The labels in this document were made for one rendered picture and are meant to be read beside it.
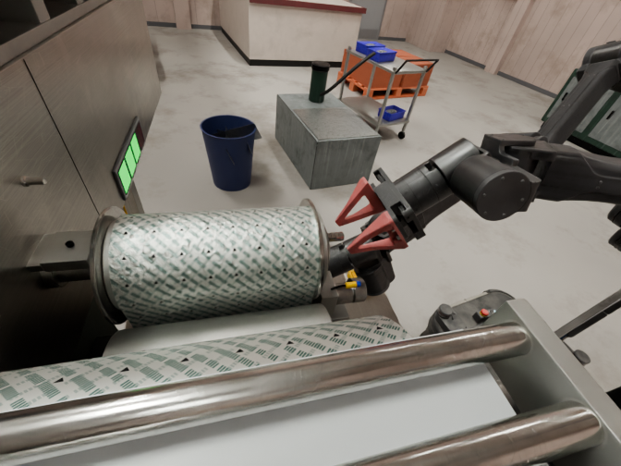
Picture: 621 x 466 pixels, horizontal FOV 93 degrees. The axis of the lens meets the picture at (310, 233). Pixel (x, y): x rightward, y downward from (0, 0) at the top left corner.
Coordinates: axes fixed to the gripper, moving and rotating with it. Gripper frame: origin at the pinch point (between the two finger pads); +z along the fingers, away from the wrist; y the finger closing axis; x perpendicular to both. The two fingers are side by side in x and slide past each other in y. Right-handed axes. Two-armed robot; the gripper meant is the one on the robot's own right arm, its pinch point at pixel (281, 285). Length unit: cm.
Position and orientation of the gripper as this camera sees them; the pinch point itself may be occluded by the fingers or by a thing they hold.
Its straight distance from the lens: 60.2
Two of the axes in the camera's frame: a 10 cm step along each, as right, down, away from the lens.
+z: -9.0, 4.2, 1.1
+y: -2.3, -6.8, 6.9
